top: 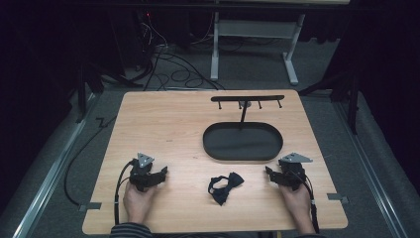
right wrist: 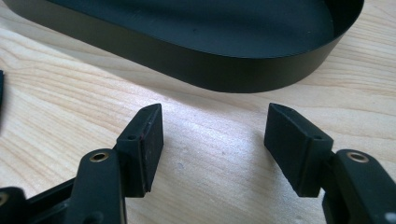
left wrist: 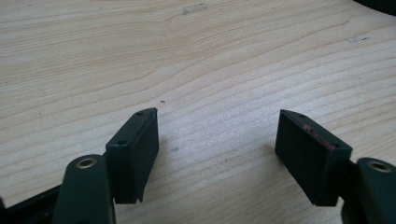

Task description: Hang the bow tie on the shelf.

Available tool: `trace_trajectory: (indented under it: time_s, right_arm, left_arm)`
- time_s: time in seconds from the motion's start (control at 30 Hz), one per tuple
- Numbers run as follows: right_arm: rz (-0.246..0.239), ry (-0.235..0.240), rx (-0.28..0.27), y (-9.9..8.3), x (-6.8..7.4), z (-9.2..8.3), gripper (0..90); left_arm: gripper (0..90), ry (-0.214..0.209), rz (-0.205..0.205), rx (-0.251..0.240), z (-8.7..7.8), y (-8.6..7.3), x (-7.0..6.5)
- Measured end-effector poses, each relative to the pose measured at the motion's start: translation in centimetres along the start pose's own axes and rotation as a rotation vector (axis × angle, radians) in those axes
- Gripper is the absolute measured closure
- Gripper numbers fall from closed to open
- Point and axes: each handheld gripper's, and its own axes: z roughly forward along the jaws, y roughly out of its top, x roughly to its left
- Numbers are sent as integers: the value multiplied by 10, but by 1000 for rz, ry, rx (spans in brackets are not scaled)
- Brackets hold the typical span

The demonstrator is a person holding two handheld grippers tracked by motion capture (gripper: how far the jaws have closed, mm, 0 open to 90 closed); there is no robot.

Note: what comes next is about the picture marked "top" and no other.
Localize aluminium floor rail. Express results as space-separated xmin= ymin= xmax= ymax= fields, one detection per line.
xmin=332 ymin=98 xmax=411 ymax=238
xmin=12 ymin=92 xmax=101 ymax=238

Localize black tripod stand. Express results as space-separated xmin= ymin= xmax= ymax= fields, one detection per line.
xmin=298 ymin=63 xmax=362 ymax=136
xmin=74 ymin=60 xmax=105 ymax=124

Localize left hand-held gripper cable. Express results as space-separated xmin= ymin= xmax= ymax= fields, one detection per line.
xmin=113 ymin=159 xmax=137 ymax=226

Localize black floor cable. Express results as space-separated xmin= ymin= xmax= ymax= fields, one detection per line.
xmin=63 ymin=114 xmax=117 ymax=206

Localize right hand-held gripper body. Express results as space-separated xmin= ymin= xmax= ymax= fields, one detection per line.
xmin=272 ymin=152 xmax=314 ymax=192

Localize grey metal desk frame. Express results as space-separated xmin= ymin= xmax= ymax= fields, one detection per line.
xmin=209 ymin=11 xmax=307 ymax=86

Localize person's right hand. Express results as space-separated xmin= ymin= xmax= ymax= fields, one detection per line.
xmin=278 ymin=183 xmax=317 ymax=235

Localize grey tape strip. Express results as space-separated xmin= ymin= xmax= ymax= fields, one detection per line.
xmin=326 ymin=192 xmax=350 ymax=205
xmin=77 ymin=201 xmax=103 ymax=213

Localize black hook stand with tray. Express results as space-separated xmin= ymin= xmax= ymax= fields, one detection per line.
xmin=201 ymin=94 xmax=285 ymax=163

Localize tangle of black floor cables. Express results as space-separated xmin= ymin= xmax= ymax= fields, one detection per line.
xmin=131 ymin=13 xmax=226 ymax=92

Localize black bow tie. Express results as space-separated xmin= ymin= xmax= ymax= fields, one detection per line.
xmin=207 ymin=171 xmax=246 ymax=207

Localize hand-held gripper cable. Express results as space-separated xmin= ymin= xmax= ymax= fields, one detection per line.
xmin=295 ymin=171 xmax=321 ymax=234
xmin=113 ymin=159 xmax=137 ymax=226

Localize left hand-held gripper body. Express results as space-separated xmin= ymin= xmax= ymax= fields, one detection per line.
xmin=128 ymin=152 xmax=162 ymax=193

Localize person's left hand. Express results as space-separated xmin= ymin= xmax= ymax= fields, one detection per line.
xmin=122 ymin=180 xmax=157 ymax=226

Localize right hand-held gripper cable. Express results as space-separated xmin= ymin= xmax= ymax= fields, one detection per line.
xmin=295 ymin=171 xmax=321 ymax=234

